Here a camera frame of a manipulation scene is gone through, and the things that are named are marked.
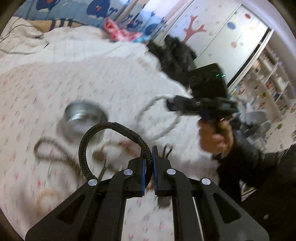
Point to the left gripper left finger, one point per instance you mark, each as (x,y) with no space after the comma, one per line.
(94,211)

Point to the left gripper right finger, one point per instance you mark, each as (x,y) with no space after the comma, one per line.
(201,210)

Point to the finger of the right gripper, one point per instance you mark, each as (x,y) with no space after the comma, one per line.
(185,108)
(178,100)

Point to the black sleeve right forearm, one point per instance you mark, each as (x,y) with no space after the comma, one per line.
(263,184)

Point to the person's right hand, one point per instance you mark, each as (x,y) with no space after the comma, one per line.
(213,142)

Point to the black jacket on bed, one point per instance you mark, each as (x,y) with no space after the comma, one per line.
(176,59)

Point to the cluttered white shelf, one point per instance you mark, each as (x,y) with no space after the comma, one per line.
(265,86)

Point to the white wardrobe with decals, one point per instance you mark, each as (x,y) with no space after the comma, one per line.
(222,32)

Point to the blue whale bed bumper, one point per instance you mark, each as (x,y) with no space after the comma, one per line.
(135,16)

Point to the pink patterned cloth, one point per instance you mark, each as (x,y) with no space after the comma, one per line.
(123,35)

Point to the round silver metal tin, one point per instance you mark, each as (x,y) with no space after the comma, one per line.
(78,117)

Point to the cherry print white bedsheet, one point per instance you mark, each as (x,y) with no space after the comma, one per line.
(57,85)

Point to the striped tan pillow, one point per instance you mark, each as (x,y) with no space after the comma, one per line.
(48,25)

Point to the white striped duvet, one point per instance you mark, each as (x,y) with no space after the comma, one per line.
(21,43)

